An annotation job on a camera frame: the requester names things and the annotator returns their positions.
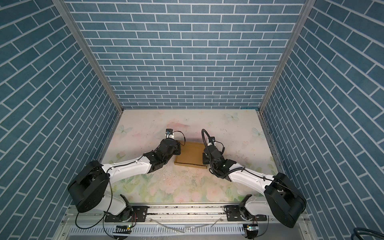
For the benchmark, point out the floral table mat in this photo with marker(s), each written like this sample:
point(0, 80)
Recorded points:
point(238, 132)

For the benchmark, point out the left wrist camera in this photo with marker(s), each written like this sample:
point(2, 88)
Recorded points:
point(170, 134)

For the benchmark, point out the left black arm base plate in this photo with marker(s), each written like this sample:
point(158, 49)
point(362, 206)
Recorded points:
point(131, 214)

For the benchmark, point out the white slotted cable duct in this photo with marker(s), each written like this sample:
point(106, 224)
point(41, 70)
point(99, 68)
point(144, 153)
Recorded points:
point(156, 231)

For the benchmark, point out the aluminium front rail frame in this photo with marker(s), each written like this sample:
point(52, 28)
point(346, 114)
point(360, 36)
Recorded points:
point(186, 214)

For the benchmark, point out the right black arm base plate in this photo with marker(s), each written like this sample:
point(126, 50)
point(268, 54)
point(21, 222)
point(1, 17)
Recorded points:
point(236, 213)

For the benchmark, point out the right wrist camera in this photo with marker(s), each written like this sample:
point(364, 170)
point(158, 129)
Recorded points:
point(211, 141)

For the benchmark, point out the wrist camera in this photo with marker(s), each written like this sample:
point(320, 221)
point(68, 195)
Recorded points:
point(211, 141)
point(170, 134)

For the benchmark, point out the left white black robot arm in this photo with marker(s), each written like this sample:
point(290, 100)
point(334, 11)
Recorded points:
point(90, 188)

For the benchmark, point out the brown cardboard paper box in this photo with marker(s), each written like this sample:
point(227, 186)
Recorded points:
point(191, 155)

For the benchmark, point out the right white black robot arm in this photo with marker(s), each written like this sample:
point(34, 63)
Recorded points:
point(285, 202)

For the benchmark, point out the clear cable tie strip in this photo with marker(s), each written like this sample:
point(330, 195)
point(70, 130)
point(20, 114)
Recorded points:
point(185, 228)

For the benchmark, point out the right green circuit board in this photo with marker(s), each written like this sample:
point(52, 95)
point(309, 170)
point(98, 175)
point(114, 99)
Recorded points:
point(251, 227)

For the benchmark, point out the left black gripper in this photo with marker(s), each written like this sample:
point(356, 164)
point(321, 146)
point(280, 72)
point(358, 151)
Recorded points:
point(177, 147)

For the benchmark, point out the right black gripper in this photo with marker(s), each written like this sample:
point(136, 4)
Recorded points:
point(204, 157)

